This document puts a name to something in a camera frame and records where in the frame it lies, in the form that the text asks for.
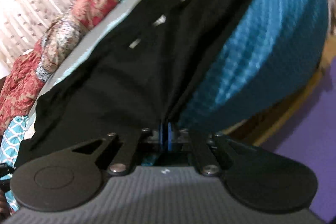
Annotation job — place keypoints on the teal wavy patterned pillow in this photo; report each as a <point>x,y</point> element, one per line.
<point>10,134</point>

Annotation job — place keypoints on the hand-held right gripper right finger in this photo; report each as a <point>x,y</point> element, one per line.
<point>170,136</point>

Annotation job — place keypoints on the red floral quilt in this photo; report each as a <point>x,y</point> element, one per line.
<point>23,77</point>

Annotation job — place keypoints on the teal and cream patterned bedspread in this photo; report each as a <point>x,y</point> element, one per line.
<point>275,43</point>

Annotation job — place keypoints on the black pants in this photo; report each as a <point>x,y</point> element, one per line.
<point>118,77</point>

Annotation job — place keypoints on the wooden bed frame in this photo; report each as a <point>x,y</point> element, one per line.
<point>288,113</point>

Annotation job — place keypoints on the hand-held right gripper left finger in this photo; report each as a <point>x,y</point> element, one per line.
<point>162,136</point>

